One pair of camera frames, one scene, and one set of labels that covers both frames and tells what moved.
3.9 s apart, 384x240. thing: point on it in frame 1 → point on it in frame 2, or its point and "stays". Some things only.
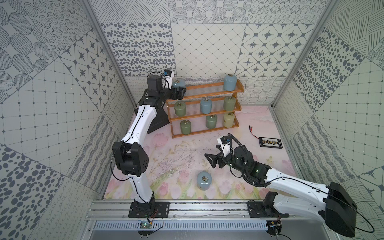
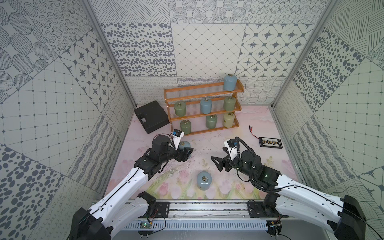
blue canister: (180, 83) → (184, 144)
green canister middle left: (180, 108) stays
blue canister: (204, 180) stays
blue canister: (230, 82) stays
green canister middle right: (229, 103) stays
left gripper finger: (177, 93) → (183, 153)
